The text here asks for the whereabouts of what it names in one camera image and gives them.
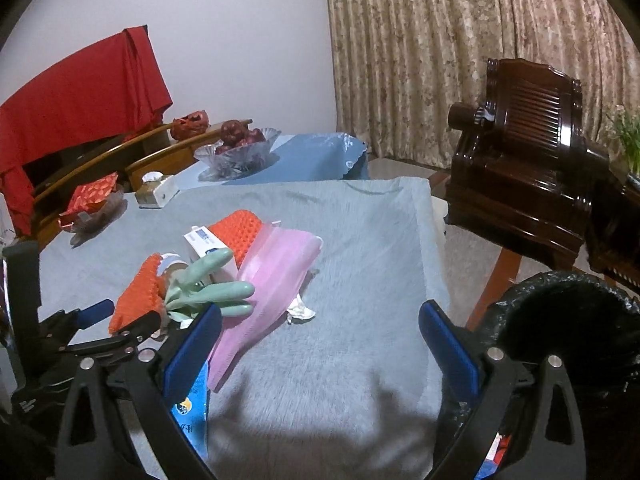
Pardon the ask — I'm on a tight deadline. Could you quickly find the blue printed packet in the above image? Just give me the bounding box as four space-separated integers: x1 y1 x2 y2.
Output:
170 360 211 461

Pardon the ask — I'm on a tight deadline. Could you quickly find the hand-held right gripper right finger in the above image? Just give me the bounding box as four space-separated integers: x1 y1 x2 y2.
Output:
419 299 587 480

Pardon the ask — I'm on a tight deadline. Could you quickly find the green plant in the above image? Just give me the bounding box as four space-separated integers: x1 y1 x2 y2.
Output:
605 105 640 176

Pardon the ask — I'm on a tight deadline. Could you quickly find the beige patterned curtain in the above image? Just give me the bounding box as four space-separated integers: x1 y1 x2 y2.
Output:
315 0 640 171

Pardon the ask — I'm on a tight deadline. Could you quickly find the red cloth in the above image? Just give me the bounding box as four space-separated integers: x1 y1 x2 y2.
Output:
0 25 173 236

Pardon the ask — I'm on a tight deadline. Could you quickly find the white cardboard box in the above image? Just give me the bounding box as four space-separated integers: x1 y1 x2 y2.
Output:
182 226 240 283

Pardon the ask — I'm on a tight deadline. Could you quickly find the black trash bag bin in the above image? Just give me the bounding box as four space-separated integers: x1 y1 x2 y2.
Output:
480 270 640 480

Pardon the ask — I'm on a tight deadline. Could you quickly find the orange foam net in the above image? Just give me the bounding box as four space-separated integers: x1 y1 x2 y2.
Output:
109 254 168 336
210 210 263 268

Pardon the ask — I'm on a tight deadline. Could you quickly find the glass bowl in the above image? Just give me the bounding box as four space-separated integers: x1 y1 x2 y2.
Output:
194 127 281 181

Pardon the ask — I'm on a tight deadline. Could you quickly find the dark wooden side table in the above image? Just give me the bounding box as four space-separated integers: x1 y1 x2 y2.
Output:
585 142 640 288

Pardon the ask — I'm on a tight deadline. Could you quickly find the white tissue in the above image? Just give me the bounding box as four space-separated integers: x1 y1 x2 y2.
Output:
286 292 317 326

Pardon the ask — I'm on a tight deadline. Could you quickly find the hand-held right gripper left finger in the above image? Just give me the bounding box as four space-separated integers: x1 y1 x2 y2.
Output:
55 303 223 480

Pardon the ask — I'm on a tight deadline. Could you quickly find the green rubber glove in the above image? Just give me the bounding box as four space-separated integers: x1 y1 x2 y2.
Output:
162 247 257 323

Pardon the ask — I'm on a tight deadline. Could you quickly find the white tissue box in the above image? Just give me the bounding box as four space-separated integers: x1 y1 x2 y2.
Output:
135 172 180 209

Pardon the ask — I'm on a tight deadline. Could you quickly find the large dark red fruit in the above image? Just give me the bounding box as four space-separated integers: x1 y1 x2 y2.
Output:
221 120 250 147

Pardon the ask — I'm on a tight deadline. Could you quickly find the blue tablecloth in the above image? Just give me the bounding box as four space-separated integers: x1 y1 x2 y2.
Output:
177 131 371 191

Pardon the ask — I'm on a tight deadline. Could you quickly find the dark wooden armchair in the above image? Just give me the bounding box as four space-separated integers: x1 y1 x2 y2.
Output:
445 57 611 271

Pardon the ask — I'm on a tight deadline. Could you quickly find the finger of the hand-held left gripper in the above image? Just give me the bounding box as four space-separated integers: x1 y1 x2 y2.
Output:
62 310 163 361
42 299 116 341

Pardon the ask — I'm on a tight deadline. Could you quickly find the red printed packet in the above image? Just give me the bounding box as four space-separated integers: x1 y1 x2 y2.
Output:
59 171 120 228

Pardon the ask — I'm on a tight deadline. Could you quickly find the red bag on chair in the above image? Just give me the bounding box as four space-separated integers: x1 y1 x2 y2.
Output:
170 110 210 141

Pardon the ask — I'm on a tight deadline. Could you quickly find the pink plastic bag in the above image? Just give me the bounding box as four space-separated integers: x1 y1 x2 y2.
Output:
206 220 322 392

